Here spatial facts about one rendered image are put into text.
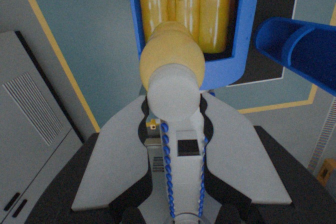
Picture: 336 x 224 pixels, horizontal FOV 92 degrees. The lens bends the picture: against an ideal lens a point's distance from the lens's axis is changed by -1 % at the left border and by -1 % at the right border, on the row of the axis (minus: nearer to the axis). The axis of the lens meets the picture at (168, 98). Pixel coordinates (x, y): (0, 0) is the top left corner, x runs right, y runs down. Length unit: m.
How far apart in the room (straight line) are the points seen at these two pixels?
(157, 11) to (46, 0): 1.47
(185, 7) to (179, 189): 1.06
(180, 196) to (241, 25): 1.15
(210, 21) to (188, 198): 1.16
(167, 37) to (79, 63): 1.71
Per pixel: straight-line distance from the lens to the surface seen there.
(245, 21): 0.37
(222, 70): 0.36
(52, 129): 1.99
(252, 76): 1.70
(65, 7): 1.77
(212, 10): 0.42
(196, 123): 0.81
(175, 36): 0.16
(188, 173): 1.10
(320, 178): 3.59
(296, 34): 1.20
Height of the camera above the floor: 1.54
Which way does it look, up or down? 59 degrees down
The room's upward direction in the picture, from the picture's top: 179 degrees counter-clockwise
